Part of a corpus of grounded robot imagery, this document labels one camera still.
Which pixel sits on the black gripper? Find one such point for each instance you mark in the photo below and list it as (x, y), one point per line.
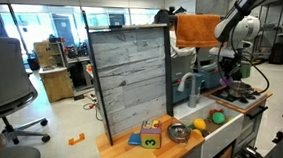
(232, 66)

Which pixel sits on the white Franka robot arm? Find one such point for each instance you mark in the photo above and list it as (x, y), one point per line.
(239, 19)

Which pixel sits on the steel cooking pot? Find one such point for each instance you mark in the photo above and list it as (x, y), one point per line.
(241, 90)

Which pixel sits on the orange brown plush toy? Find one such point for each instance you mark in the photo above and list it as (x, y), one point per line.
(214, 111)

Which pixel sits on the green round plush toy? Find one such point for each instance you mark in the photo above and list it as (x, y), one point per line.
(218, 118)

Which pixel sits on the yellow round plush toy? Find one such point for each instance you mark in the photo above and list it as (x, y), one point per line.
(200, 123)

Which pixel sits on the dark brown plush toy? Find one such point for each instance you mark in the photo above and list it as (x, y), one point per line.
(206, 133)

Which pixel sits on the orange-yellow plush toy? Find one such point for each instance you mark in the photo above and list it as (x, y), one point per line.
(197, 132)

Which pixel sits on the blue plastic bin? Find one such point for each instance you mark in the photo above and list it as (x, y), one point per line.
(182, 90)
(211, 77)

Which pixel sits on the black stove top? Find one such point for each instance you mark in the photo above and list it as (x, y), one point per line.
(238, 98)

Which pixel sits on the grey faucet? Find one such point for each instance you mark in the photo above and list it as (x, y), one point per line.
(192, 92)

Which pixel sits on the person in white shirt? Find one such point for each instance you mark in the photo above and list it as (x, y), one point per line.
(181, 55)

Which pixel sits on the orange towel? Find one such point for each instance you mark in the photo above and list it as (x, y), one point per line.
(197, 30)

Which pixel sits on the metal shelving rack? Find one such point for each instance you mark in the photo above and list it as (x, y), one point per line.
(278, 28)

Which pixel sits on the silver metal bowl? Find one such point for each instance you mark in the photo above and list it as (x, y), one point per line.
(179, 131)

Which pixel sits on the black metal stand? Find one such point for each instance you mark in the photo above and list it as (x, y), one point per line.
(276, 155)

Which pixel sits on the colourful soft number cube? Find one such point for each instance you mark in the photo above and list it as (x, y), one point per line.
(150, 134)

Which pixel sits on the grey wood-pattern panel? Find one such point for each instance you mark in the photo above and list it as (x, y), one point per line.
(130, 78)

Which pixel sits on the blue sponge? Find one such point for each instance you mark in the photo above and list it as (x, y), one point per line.
(134, 139)

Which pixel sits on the wooden kitchen counter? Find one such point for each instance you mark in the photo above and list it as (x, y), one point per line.
(136, 155)

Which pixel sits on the wooden cabinet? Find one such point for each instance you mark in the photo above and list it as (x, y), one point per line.
(56, 83)

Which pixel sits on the grey office chair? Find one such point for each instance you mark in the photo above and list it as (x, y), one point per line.
(4, 79)

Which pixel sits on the black metal frame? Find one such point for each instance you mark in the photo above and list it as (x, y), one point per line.
(164, 57)

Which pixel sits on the orange floor bracket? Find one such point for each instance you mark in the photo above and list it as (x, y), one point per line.
(76, 139)

